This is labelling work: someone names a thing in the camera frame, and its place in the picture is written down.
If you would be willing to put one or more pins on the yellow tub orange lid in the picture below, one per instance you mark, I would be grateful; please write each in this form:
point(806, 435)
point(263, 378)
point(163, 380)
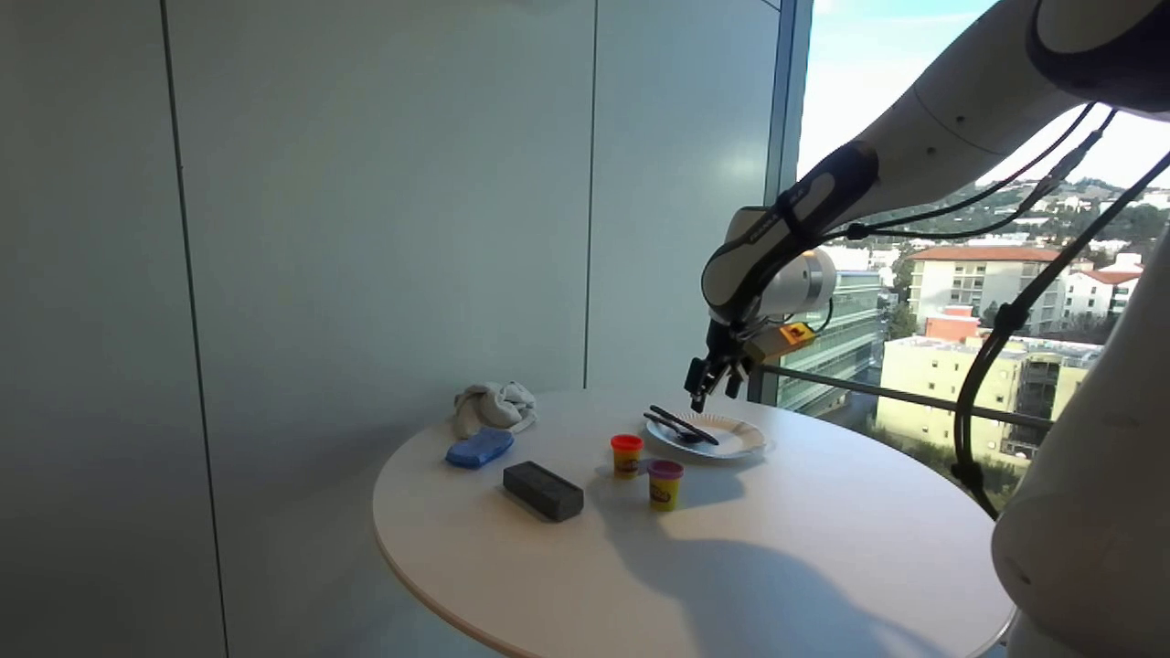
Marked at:
point(626, 453)

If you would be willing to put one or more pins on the white paper plate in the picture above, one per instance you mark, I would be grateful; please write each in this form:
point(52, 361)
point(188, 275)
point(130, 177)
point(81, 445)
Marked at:
point(737, 435)

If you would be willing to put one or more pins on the yellow tub purple lid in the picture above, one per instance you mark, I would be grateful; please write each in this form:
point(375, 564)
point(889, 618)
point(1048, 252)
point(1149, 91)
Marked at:
point(667, 486)

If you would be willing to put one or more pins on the glass office building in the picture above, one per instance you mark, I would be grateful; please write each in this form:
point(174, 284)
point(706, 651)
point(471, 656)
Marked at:
point(843, 349)

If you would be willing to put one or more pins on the white crumpled cloth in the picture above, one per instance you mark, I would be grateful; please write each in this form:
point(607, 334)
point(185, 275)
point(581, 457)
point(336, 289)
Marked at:
point(488, 406)

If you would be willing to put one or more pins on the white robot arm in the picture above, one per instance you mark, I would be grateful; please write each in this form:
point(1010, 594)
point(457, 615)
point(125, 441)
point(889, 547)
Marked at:
point(950, 95)

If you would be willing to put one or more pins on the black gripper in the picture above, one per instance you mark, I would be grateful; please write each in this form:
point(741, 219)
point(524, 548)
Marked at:
point(731, 346)

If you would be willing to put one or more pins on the balcony railing bar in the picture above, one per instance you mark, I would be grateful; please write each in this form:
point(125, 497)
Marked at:
point(900, 395)

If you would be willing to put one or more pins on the cream flat roof building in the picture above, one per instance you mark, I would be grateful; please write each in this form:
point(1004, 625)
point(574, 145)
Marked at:
point(937, 389)

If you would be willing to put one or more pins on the black plastic spoon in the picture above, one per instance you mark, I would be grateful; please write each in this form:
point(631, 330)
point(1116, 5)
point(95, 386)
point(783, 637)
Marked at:
point(667, 429)

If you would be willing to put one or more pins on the dark grey rectangular block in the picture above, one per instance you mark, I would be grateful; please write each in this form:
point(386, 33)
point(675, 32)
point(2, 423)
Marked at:
point(541, 492)

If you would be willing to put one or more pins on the white building red roof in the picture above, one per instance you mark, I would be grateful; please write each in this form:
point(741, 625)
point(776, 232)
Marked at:
point(1010, 275)

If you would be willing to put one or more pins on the window frame post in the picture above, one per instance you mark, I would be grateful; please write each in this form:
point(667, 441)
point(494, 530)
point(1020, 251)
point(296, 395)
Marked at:
point(787, 121)

